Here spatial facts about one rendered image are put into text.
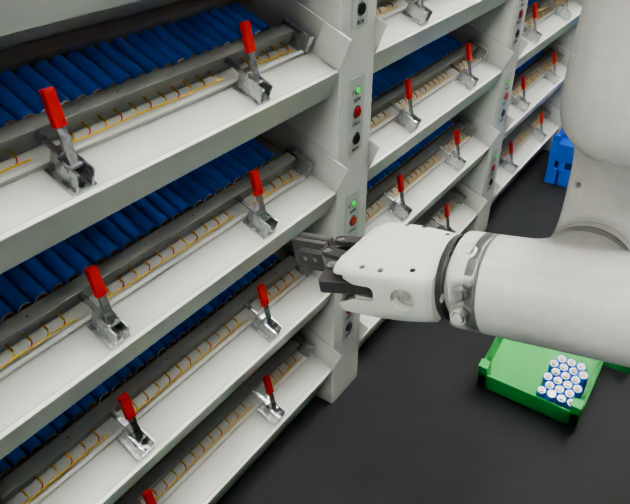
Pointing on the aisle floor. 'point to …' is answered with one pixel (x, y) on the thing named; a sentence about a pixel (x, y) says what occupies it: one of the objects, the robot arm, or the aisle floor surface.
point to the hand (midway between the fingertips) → (315, 251)
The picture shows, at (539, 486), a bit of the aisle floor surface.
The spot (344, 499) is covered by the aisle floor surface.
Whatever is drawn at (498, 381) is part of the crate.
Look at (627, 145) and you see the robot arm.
